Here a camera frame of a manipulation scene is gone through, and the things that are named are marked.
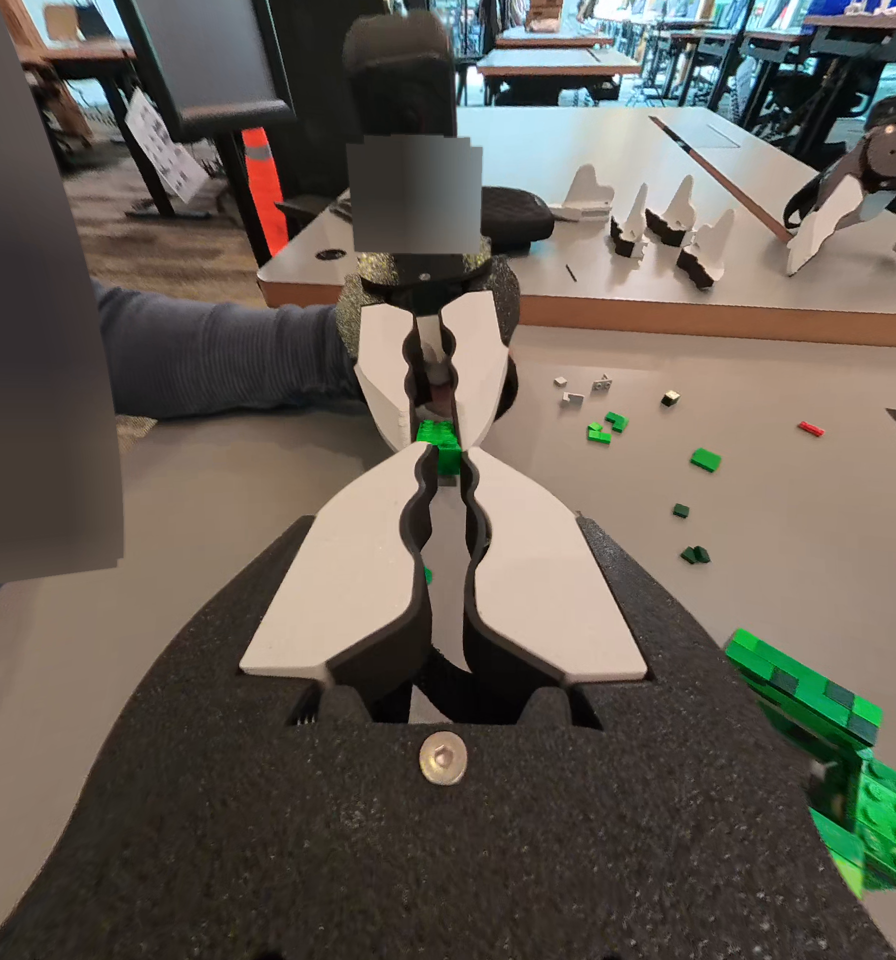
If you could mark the cardboard box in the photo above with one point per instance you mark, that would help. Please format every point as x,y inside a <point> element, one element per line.
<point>62,21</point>

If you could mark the black monitor stand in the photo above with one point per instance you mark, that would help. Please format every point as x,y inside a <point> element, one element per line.
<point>234,172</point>

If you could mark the large green brick structure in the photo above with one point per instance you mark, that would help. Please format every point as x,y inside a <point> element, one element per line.
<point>815,697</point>

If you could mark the grey desk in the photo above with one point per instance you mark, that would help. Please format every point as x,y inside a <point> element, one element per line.
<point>755,510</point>

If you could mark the black monitor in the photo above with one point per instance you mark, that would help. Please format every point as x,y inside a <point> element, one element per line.
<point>208,60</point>

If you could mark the white finger part with base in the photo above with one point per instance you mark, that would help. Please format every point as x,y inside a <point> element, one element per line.
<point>587,187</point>

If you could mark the black chair backrest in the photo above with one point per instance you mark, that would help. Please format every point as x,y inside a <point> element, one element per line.
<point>399,75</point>

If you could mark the white table with wooden edge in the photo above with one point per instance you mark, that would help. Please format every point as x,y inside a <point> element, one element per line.
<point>793,289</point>

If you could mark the spare hand-held gripper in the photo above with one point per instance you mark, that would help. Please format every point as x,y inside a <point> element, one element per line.
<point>823,217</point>

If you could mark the printed paper sheet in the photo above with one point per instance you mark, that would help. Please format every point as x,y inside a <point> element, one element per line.
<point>164,150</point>

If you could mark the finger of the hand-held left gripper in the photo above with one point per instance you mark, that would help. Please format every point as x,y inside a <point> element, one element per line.
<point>380,360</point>
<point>482,352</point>

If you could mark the spare white finger part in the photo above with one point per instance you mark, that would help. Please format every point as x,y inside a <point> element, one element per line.
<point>707,255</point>
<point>632,225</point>
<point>674,214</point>

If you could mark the small green brick assembly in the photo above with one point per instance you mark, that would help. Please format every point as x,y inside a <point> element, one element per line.
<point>437,435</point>

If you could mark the brown wooden table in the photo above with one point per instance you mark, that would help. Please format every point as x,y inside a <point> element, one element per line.
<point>80,54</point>

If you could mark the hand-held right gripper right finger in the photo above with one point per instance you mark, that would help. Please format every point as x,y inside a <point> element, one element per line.
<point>553,592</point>

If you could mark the flat green plate brick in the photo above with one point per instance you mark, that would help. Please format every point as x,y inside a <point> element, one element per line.
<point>705,460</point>

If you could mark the black table grommet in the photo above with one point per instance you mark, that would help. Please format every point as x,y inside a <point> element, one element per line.
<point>331,254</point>

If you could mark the orange traffic cone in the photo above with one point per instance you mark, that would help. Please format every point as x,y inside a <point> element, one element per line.
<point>264,195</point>

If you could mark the dark green double brick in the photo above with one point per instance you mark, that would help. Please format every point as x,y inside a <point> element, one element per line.
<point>695,555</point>

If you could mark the white angled brick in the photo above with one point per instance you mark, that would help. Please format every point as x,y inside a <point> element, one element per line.
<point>572,400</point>

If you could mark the wooden top table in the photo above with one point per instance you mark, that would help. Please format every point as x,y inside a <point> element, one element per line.
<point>553,37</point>
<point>560,61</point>

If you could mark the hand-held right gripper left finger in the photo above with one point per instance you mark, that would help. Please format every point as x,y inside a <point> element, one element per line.
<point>343,592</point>

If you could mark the person's left forearm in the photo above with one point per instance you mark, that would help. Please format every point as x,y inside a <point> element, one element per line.
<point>215,352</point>

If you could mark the bright green small brick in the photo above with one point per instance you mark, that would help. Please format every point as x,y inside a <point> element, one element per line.
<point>598,435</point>
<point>617,421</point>

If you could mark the black textured pad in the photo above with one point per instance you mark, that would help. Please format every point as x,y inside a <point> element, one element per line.
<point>515,217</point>

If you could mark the black frame table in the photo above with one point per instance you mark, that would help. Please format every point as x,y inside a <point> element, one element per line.
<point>868,22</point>

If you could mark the small red brick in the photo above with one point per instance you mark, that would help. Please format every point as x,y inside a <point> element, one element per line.
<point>811,428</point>

